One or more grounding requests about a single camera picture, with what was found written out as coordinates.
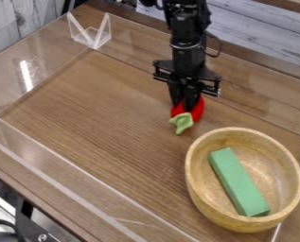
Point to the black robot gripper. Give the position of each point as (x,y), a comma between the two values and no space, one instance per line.
(203,81)

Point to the red plush strawberry toy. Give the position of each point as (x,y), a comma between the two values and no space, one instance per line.
(184,119)

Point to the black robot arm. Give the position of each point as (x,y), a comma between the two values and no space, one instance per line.
(188,19)

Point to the green rectangular block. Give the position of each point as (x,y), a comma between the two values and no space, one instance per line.
(241,187)

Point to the wooden bowl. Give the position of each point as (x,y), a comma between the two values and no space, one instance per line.
(274,170)

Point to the clear acrylic tray wall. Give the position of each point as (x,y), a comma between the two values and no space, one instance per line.
(88,148)

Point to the clear acrylic corner bracket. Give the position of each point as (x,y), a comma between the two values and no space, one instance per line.
(93,37)

